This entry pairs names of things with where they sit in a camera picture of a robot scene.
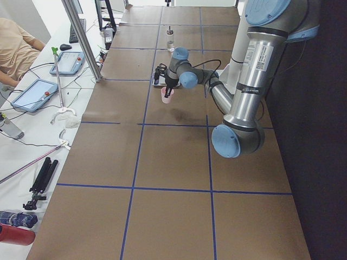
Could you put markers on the aluminium frame post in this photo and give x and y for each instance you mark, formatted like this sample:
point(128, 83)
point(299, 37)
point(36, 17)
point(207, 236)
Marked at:
point(84, 43)

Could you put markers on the pink grabber stick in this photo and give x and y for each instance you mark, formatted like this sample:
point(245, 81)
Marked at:
point(63, 144)

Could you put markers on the blue tape line left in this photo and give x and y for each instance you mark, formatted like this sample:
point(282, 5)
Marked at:
point(209, 157)

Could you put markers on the silver digital kitchen scale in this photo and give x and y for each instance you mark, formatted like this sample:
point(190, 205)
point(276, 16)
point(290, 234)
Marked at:
point(160, 83)

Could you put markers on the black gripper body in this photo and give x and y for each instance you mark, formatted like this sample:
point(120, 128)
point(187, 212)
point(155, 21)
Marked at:
point(169, 80)

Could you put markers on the grey power adapter box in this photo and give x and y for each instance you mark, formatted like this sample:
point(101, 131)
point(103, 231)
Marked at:
point(108, 35)

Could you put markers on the blue folded umbrella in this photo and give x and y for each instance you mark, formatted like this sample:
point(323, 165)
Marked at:
point(18, 219)

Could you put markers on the blue tape line lengthwise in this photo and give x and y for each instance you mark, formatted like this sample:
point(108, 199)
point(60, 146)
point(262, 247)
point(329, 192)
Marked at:
point(142, 125)

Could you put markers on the clear glass sauce bottle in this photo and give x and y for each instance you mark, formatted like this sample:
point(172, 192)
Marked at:
point(170, 42)

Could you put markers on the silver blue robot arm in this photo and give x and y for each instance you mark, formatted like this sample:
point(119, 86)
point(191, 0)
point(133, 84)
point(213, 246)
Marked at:
point(265, 28)

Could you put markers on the clear drink bottle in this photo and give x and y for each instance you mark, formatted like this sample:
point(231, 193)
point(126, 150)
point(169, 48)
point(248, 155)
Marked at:
point(10, 128)

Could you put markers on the blue teach pendant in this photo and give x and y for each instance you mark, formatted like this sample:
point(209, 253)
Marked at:
point(69, 62)
point(35, 96)

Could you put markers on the grabber stick green tip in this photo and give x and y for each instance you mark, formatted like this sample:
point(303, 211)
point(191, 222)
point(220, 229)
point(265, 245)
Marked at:
point(62, 108)

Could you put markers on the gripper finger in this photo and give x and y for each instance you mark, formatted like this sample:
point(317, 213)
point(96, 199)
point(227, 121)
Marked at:
point(169, 92)
point(166, 91)

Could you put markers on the crumpled white cloth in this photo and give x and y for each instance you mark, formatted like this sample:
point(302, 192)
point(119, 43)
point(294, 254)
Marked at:
point(69, 121)

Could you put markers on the pink plastic cup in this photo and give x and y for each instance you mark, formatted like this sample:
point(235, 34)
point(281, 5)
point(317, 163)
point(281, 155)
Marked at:
point(166, 98)

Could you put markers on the red water bottle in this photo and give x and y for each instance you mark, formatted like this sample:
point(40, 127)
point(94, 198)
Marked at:
point(17, 236)

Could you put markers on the black folded tripod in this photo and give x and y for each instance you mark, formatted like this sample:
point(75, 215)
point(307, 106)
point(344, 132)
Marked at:
point(41, 183)

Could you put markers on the black computer mouse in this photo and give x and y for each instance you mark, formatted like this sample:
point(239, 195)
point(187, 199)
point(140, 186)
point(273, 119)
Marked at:
point(64, 47)

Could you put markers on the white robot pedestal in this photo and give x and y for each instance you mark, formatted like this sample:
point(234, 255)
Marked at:
point(231, 74)

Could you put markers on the person in beige shirt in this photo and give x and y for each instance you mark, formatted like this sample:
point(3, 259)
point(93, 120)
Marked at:
point(19, 50)

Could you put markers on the far blue teach pendant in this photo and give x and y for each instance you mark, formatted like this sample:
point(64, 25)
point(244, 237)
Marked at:
point(69, 62)

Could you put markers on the near blue teach pendant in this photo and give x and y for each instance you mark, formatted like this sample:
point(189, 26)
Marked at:
point(35, 96)

